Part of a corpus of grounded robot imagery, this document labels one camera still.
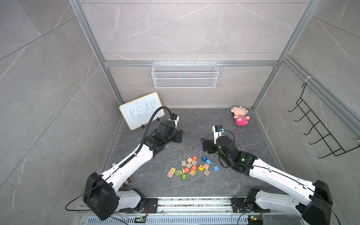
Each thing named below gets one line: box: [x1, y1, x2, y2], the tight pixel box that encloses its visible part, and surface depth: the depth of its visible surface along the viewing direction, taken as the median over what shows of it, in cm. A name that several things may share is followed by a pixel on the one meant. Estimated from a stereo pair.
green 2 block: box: [181, 173, 188, 180], surface depth 84 cm
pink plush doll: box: [230, 105, 250, 127], surface depth 112 cm
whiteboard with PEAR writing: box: [119, 91, 165, 131], surface depth 103 cm
